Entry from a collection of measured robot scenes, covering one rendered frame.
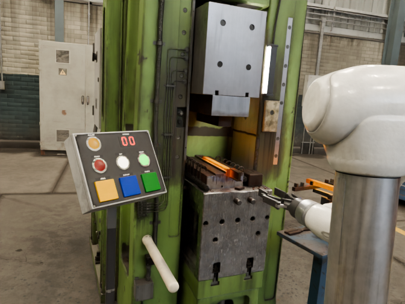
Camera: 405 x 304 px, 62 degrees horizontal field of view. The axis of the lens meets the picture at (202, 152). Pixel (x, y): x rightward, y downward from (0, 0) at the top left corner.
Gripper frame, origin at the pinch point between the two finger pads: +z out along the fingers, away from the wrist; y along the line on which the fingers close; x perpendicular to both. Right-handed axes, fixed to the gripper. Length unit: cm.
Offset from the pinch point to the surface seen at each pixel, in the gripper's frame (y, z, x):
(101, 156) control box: -64, 17, 12
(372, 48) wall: 650, 556, 178
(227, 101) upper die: -5.0, 35.4, 34.3
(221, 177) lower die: -4.9, 35.4, -2.6
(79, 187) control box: -71, 13, 2
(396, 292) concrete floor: 154, 47, -99
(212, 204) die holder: -11.5, 29.4, -14.0
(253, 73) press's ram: 8, 35, 48
